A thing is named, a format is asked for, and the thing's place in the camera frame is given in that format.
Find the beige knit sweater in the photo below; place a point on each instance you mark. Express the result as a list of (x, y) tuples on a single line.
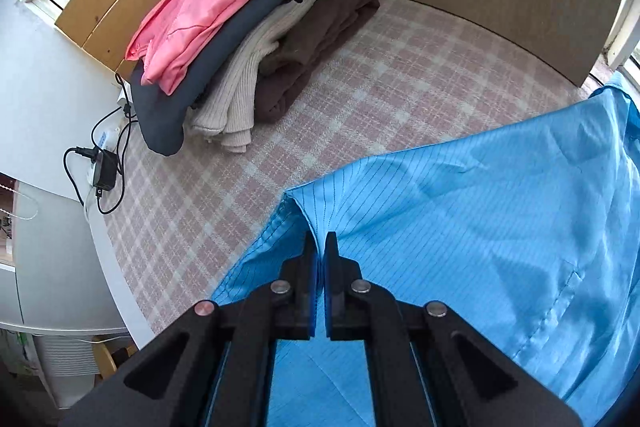
[(240, 77)]

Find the pink garment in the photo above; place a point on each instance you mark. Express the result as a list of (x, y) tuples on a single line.
[(210, 2)]

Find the white ribbed appliance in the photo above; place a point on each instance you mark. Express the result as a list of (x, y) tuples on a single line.
[(65, 357)]

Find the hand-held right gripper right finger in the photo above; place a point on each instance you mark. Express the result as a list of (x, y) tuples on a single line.
[(330, 292)]

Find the blue striped coat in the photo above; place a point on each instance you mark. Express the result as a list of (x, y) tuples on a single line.
[(450, 207)]

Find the white power strip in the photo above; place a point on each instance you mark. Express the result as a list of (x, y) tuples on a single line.
[(102, 141)]

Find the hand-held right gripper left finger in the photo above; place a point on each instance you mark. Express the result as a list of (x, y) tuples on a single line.
[(311, 307)]

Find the pink plaid blanket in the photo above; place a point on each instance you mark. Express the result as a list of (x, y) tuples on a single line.
[(350, 97)]

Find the wooden stool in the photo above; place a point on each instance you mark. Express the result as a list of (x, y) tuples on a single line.
[(107, 357)]

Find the dark slate hoodie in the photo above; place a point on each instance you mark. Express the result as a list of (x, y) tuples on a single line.
[(200, 77)]

